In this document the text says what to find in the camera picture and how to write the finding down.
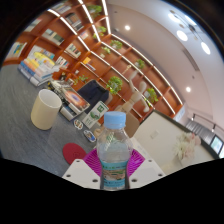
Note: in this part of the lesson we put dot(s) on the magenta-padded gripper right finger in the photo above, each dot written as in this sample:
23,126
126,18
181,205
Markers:
146,173

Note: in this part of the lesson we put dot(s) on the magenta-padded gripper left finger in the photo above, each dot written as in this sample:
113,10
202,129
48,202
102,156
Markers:
77,173

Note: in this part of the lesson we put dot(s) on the clear blue-capped water bottle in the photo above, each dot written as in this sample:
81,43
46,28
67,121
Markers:
114,156

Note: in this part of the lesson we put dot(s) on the flat round red coaster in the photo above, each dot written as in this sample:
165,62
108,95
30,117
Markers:
73,152

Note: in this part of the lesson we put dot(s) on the small oval patterned badge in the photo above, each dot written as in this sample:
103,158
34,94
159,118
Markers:
78,124
89,136

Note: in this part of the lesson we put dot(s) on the white and pink flower bouquet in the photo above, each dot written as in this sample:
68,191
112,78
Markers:
185,145

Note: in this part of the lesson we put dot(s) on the green and white sign card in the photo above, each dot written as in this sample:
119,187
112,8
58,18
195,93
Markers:
96,114

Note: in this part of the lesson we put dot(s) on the cream cylindrical cup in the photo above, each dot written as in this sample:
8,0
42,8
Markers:
45,110

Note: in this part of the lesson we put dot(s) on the large book with orange cover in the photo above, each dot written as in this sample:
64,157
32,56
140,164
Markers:
74,98

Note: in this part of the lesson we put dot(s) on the wooden artist mannequin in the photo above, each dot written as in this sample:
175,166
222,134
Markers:
136,97

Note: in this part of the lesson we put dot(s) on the dark blue chair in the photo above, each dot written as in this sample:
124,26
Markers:
93,91

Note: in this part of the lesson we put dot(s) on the stack of colourful books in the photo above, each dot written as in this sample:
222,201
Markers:
36,68

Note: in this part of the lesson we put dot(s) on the round ceiling lights group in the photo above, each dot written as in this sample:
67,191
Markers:
182,35

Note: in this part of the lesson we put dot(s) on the wooden wall shelf unit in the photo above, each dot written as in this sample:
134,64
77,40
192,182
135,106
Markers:
100,43

